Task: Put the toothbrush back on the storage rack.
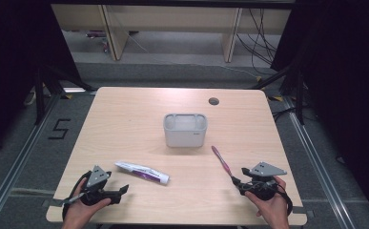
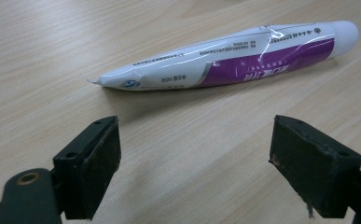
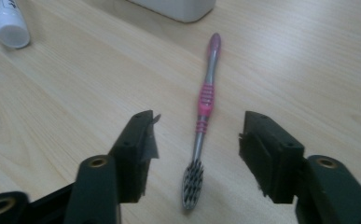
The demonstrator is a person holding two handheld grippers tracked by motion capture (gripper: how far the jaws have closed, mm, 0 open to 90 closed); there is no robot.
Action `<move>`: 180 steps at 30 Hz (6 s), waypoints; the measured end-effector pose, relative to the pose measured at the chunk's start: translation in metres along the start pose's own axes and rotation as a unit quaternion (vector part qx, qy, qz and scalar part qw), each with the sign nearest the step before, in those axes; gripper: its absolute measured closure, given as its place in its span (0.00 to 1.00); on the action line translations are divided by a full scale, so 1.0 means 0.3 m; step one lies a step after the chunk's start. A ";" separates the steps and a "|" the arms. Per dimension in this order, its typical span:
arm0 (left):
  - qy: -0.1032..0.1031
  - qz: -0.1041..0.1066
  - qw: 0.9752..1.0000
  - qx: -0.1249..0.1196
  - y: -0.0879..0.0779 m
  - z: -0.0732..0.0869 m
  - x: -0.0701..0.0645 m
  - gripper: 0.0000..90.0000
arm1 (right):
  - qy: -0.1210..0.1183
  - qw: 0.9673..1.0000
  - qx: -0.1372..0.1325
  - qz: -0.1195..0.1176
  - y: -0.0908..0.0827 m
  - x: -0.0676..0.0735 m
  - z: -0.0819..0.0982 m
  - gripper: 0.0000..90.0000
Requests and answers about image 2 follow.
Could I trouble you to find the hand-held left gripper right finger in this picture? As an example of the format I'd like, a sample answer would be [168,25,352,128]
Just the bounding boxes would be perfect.
[269,115,361,219]

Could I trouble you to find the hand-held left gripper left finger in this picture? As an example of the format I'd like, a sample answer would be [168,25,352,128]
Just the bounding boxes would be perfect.
[52,115,122,221]

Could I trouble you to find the white and purple toothpaste tube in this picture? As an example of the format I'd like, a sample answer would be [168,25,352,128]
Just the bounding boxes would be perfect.
[87,20,359,91]

